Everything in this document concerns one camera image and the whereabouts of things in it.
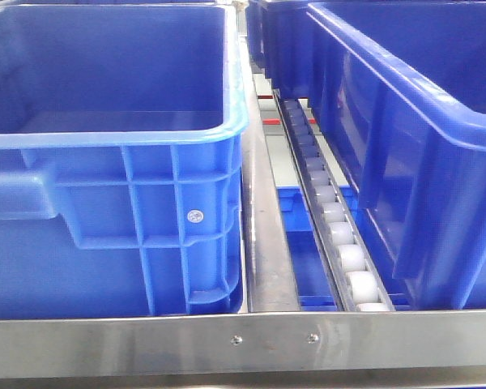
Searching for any large blue crate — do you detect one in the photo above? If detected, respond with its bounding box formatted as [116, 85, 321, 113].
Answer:
[307, 1, 486, 310]
[0, 3, 249, 320]

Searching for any white roller conveyor track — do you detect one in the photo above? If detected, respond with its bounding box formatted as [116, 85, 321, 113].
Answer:
[273, 91, 394, 312]

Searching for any steel front shelf rail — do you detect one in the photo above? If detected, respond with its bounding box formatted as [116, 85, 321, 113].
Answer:
[0, 310, 486, 378]

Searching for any blue crate rear middle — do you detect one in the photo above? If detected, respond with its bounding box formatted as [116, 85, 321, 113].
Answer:
[245, 1, 313, 99]

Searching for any blue bin below rollers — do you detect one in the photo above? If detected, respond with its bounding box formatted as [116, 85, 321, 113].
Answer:
[276, 186, 411, 311]

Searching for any large blue crate left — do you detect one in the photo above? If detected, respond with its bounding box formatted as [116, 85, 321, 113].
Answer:
[0, 3, 249, 320]

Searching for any large blue crate right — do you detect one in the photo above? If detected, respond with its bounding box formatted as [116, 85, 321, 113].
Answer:
[307, 1, 486, 310]

